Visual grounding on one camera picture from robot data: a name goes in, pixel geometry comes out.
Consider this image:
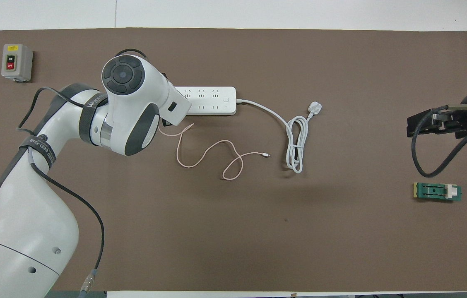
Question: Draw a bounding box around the grey on-off switch box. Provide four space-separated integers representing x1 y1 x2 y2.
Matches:
1 44 34 82

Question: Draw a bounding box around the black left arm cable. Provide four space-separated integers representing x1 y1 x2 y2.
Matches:
17 48 148 298

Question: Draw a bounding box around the green knife switch board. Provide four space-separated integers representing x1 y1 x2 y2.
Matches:
413 182 462 203

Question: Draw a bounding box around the pink charging cable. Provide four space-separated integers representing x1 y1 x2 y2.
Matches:
157 123 272 181

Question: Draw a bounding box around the white power strip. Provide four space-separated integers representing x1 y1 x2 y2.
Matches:
174 86 237 116

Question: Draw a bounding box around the white power strip cord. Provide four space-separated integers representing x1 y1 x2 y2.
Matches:
236 99 323 174

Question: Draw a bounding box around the brown table mat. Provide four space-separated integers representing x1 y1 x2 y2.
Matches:
0 28 467 292

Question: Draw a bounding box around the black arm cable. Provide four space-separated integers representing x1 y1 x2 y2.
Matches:
411 105 467 178
17 48 148 298

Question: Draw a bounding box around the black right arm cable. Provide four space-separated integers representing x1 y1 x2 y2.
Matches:
411 105 467 178

